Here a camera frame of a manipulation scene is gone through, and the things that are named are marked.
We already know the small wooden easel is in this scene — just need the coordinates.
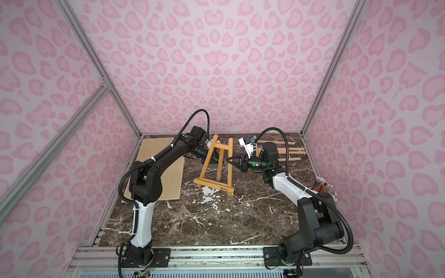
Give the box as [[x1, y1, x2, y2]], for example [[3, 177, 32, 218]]
[[255, 140, 307, 162]]

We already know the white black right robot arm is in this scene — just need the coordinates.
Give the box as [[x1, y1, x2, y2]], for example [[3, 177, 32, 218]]
[[228, 137, 345, 264]]

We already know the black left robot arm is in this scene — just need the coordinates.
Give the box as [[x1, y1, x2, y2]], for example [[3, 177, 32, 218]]
[[117, 126, 210, 268]]

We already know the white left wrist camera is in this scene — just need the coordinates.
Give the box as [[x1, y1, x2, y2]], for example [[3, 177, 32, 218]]
[[206, 136, 213, 148]]

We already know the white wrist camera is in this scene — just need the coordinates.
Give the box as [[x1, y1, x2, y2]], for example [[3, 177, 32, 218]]
[[206, 136, 213, 148], [239, 136, 256, 158]]

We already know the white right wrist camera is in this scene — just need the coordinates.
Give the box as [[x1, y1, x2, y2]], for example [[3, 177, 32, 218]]
[[239, 136, 256, 158]]

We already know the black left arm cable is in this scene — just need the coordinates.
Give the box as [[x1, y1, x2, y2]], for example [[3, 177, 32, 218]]
[[117, 108, 212, 278]]

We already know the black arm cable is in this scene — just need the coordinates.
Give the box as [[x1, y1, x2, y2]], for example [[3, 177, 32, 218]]
[[253, 127, 355, 255], [117, 108, 212, 278]]

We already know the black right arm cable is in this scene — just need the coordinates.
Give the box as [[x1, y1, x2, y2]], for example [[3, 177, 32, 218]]
[[253, 127, 355, 255]]

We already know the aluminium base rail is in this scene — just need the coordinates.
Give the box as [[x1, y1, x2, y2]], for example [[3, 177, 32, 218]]
[[65, 245, 371, 278]]

